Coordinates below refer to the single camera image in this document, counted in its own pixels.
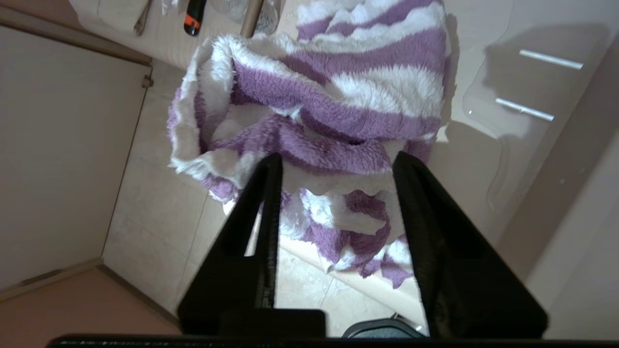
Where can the black orange tool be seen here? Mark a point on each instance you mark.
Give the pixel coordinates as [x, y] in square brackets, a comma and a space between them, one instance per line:
[194, 14]

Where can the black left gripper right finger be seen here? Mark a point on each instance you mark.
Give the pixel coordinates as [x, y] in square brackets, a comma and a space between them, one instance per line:
[474, 299]

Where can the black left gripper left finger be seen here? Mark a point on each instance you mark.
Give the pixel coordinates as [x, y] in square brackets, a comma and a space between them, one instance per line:
[227, 290]

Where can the shrink-wrapped bottle pack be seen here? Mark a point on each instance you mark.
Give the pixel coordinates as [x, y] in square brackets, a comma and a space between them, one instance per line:
[272, 19]

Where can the purple white striped towel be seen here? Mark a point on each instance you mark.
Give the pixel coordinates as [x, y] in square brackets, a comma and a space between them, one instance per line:
[338, 96]

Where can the metal towel rail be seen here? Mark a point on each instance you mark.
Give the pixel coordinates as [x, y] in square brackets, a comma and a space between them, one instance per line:
[252, 19]

